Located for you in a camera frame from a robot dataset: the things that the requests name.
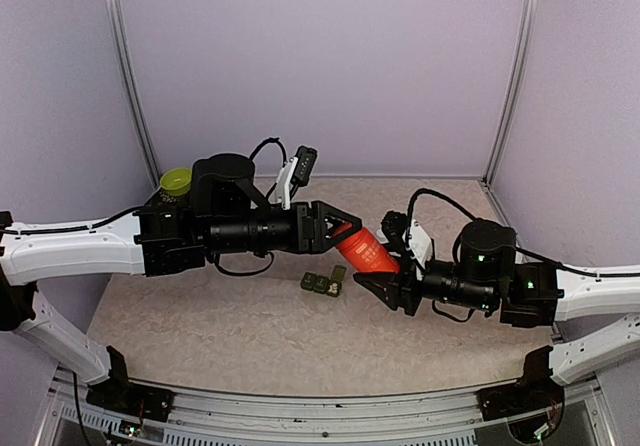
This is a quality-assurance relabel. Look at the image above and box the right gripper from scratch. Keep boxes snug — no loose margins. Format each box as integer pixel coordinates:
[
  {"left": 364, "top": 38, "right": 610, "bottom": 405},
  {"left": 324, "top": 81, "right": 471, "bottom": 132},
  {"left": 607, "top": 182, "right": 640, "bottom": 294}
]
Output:
[{"left": 355, "top": 241, "right": 498, "bottom": 316}]

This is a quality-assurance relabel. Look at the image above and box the red bottle cap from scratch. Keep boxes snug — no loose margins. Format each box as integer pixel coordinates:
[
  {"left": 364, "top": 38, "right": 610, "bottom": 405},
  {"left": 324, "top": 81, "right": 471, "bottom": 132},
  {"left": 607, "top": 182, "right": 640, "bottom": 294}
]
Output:
[{"left": 333, "top": 223, "right": 366, "bottom": 250}]

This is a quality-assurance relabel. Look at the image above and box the red pill bottle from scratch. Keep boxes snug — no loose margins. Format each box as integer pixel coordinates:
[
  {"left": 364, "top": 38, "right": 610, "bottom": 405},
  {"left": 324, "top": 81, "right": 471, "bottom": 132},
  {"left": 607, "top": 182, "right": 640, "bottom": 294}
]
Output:
[{"left": 336, "top": 227, "right": 400, "bottom": 273}]

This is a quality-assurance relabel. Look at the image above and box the green pill organizer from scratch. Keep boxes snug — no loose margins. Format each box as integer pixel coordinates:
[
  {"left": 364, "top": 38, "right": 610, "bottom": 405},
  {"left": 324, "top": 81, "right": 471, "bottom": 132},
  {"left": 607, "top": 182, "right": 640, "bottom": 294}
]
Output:
[{"left": 300, "top": 265, "right": 347, "bottom": 298}]

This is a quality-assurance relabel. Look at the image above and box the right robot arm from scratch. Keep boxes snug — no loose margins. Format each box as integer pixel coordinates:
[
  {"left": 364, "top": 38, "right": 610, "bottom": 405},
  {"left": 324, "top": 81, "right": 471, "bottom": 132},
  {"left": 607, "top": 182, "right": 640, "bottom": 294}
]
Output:
[{"left": 354, "top": 219, "right": 639, "bottom": 410}]

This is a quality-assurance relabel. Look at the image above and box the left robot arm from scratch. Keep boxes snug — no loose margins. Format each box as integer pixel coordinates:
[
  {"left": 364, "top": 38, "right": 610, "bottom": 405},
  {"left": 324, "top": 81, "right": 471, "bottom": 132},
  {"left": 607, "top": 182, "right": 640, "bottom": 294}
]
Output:
[{"left": 1, "top": 148, "right": 362, "bottom": 411}]

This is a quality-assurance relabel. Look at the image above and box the lime green bowl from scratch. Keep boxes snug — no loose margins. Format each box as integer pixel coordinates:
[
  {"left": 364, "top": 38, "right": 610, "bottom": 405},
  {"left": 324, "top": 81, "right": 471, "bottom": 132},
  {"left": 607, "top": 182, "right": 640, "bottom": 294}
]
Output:
[{"left": 160, "top": 167, "right": 192, "bottom": 197}]

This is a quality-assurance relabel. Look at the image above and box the black square tray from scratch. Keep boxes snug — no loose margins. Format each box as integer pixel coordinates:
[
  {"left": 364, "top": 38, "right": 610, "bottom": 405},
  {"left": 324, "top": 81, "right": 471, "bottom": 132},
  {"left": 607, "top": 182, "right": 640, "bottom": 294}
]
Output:
[{"left": 143, "top": 188, "right": 190, "bottom": 212}]

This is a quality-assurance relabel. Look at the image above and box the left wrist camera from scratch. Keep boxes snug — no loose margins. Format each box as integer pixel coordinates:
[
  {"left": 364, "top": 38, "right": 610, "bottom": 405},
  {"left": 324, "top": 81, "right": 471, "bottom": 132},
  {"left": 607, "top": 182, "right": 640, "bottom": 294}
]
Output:
[{"left": 273, "top": 146, "right": 318, "bottom": 210}]

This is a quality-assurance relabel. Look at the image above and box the front aluminium rail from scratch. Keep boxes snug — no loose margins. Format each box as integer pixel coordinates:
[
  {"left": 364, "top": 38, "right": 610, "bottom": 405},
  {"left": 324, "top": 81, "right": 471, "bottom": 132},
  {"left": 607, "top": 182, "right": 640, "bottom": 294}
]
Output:
[{"left": 34, "top": 363, "right": 616, "bottom": 446}]

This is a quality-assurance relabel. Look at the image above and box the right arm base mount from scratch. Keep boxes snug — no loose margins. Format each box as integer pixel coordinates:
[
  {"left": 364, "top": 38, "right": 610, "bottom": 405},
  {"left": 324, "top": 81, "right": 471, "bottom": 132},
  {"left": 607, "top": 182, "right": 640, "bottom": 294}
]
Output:
[{"left": 476, "top": 381, "right": 565, "bottom": 421}]

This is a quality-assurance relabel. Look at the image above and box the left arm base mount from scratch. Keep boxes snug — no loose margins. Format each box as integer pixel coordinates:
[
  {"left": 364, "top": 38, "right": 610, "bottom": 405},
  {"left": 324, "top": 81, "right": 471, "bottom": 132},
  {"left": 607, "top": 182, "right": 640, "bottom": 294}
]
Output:
[{"left": 86, "top": 383, "right": 175, "bottom": 423}]

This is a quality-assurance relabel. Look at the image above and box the left aluminium frame post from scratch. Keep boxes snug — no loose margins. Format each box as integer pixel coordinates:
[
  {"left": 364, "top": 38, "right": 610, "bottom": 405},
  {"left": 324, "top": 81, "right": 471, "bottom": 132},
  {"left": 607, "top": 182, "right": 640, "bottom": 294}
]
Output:
[{"left": 105, "top": 0, "right": 161, "bottom": 187}]

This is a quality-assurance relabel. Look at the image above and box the aluminium frame post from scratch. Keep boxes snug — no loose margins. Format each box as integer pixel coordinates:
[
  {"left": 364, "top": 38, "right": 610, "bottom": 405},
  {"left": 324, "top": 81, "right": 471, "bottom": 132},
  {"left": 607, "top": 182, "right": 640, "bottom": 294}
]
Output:
[
  {"left": 105, "top": 0, "right": 161, "bottom": 187},
  {"left": 483, "top": 0, "right": 539, "bottom": 189}
]

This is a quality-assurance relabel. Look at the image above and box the right aluminium frame post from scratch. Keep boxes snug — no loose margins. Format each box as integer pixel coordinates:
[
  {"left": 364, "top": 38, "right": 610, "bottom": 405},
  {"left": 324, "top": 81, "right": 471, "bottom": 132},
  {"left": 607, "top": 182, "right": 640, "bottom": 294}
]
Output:
[{"left": 483, "top": 0, "right": 539, "bottom": 189}]

